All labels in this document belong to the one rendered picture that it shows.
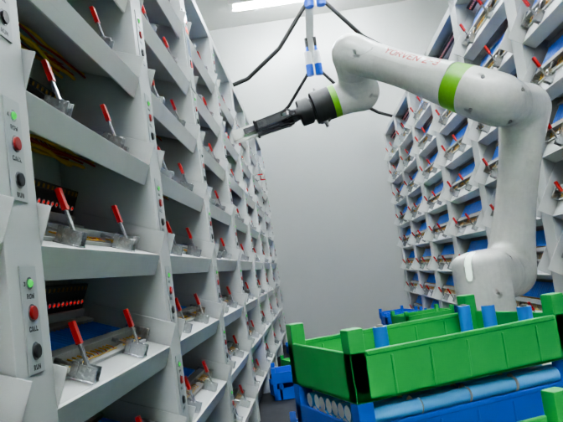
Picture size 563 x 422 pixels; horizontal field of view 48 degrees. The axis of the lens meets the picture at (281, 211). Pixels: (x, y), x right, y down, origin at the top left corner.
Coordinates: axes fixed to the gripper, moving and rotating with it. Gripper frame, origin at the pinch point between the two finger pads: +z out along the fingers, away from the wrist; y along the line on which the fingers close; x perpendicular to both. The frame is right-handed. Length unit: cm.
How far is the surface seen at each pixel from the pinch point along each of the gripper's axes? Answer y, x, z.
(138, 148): -40.1, -4.5, 21.6
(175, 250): -15.4, -26.0, 26.0
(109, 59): -59, 9, 18
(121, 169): -57, -12, 22
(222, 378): 30, -65, 34
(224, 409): 30, -74, 37
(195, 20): 80, 72, 6
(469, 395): -100, -62, -18
